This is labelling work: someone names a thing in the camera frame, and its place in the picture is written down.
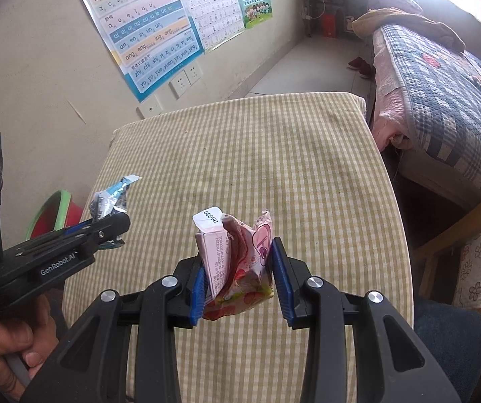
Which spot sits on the silver blue wrapper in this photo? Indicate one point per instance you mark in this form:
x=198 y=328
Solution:
x=108 y=201

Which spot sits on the person's left hand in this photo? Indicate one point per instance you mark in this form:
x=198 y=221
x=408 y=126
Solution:
x=1 y=340

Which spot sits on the pink strawberry print carton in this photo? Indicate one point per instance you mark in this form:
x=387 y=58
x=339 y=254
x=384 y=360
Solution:
x=240 y=273

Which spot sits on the white chart wall poster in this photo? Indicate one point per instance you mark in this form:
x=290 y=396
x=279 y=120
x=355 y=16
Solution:
x=211 y=8

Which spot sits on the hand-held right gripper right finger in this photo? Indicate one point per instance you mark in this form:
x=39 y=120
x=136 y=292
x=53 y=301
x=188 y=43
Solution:
x=284 y=285

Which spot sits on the white wall socket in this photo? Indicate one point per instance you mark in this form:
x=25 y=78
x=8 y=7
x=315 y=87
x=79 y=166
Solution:
x=193 y=74
x=180 y=84

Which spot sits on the white floral cushion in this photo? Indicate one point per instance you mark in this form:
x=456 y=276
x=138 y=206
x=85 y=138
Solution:
x=475 y=268

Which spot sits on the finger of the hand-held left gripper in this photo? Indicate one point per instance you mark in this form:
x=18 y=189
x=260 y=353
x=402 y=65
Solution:
x=79 y=230
x=106 y=233

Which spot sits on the pink bed sheet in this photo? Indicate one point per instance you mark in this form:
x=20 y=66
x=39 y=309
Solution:
x=387 y=92

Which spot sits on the wooden chair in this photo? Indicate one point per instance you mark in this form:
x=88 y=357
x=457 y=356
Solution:
x=441 y=243

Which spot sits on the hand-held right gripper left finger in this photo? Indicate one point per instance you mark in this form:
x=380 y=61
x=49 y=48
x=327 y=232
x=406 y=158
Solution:
x=196 y=289

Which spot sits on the person's right leg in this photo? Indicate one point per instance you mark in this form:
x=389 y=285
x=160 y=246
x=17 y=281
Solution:
x=450 y=336

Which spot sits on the blue letter wall poster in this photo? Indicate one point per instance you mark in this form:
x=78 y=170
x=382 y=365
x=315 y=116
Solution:
x=139 y=29

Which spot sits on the blue plaid patchwork quilt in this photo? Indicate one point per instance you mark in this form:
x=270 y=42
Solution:
x=446 y=105

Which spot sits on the red shoe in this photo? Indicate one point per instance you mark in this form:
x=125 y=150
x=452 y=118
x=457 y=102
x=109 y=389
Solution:
x=365 y=71
x=356 y=63

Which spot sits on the red basin with green rim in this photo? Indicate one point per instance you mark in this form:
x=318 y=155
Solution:
x=62 y=218

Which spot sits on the red box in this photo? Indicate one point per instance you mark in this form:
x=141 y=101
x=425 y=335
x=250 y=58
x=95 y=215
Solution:
x=329 y=25

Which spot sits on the tan cloth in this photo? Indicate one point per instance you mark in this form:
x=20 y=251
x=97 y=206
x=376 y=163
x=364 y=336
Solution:
x=408 y=25

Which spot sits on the white wall outlet plate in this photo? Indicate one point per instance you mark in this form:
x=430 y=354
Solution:
x=149 y=107

